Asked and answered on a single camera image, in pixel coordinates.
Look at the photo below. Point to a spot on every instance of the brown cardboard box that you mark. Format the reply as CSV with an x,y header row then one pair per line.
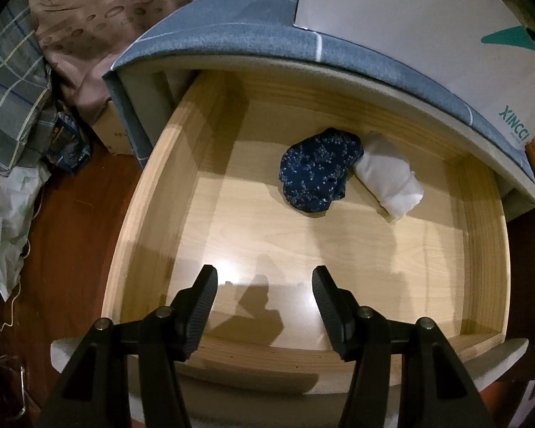
x,y
111,129

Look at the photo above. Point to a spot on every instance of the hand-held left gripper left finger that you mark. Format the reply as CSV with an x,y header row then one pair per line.
x,y
200,316

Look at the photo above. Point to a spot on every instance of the brown patterned blanket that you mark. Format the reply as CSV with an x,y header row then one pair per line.
x,y
93,18

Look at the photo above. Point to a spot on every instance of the white rolled underwear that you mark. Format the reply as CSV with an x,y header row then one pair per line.
x,y
392,178

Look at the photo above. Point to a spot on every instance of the blue packet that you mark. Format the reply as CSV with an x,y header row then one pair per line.
x,y
67,142

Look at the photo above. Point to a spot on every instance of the plaid cloth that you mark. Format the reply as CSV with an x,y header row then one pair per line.
x,y
9,89

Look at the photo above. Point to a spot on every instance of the wooden drawer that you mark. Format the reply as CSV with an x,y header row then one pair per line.
x,y
272,240

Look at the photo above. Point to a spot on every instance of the white cardboard box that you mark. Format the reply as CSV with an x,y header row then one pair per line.
x,y
405,18

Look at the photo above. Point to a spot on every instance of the white printed cloth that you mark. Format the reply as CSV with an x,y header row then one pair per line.
x,y
0,223

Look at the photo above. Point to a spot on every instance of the navy floral underwear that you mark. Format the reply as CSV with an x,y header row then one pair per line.
x,y
316,169

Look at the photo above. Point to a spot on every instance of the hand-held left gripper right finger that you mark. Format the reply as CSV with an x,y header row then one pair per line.
x,y
332,316

